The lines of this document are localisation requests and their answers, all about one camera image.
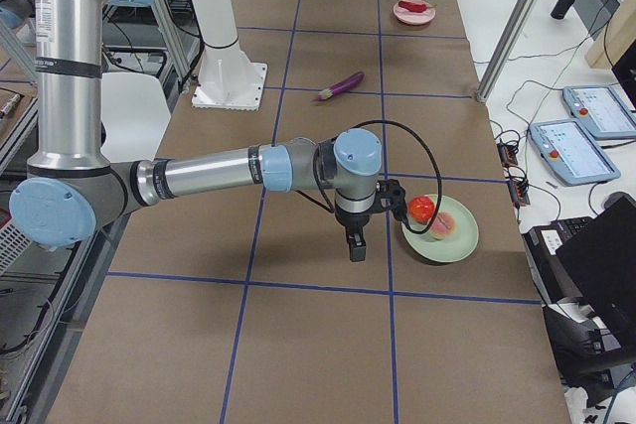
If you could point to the far teach pendant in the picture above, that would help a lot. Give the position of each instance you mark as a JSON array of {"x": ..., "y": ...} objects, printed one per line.
[{"x": 600, "y": 111}]

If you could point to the red chili pepper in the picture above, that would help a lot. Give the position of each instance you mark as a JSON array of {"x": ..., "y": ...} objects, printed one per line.
[{"x": 414, "y": 6}]

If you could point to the peach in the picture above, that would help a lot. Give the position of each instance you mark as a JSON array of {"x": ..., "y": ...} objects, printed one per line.
[{"x": 443, "y": 226}]

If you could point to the purple eggplant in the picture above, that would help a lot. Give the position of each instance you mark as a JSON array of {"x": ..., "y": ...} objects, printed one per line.
[{"x": 344, "y": 85}]

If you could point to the white basket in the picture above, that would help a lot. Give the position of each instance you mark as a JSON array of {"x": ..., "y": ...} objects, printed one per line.
[{"x": 13, "y": 244}]

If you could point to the green plate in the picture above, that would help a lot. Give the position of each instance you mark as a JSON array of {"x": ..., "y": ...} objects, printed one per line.
[{"x": 452, "y": 249}]

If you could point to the near teach pendant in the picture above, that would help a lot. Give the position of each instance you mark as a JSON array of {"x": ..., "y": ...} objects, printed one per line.
[{"x": 571, "y": 153}]

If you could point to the white chair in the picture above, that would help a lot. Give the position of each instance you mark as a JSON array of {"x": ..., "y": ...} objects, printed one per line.
[{"x": 135, "y": 115}]

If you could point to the teach pendant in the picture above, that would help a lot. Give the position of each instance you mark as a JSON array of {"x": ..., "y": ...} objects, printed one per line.
[
  {"x": 571, "y": 153},
  {"x": 600, "y": 111}
]

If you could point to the pink plate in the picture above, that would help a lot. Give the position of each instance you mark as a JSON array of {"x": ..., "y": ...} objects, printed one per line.
[{"x": 413, "y": 19}]

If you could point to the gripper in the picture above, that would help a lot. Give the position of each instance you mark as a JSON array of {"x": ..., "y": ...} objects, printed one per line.
[{"x": 350, "y": 221}]

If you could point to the aluminium frame post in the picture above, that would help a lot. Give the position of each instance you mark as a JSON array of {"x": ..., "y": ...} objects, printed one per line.
[{"x": 505, "y": 45}]

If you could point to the black laptop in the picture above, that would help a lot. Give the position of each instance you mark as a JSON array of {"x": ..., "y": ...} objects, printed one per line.
[{"x": 600, "y": 261}]

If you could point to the red pomegranate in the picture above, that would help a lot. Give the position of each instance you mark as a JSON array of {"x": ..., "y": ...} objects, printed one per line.
[{"x": 421, "y": 209}]

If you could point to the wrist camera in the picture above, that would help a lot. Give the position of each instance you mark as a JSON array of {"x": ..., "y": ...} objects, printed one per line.
[{"x": 390, "y": 197}]

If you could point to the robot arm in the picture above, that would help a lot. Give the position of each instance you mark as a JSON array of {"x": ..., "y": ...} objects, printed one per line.
[{"x": 97, "y": 160}]

